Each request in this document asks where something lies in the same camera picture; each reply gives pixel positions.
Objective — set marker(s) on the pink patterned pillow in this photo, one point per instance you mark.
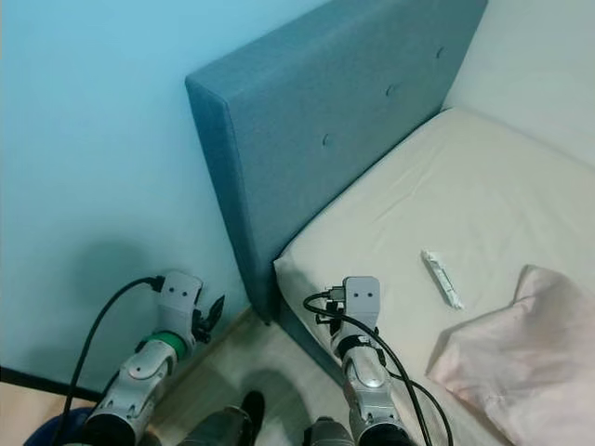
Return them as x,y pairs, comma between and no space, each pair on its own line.
521,362

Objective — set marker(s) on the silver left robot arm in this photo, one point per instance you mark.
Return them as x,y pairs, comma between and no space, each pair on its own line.
139,376

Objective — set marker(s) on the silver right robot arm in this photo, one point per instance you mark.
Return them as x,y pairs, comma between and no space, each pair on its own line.
367,386

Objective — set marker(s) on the green white tube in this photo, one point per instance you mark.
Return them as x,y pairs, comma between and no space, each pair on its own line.
442,279

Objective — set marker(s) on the cream sheeted mattress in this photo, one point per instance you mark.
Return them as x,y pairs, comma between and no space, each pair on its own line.
409,204

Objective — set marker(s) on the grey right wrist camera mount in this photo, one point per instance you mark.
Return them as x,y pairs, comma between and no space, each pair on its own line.
363,299

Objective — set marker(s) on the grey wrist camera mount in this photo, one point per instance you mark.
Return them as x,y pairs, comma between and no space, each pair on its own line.
363,299
179,297

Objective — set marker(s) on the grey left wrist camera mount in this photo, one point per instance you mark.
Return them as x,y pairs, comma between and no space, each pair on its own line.
179,297

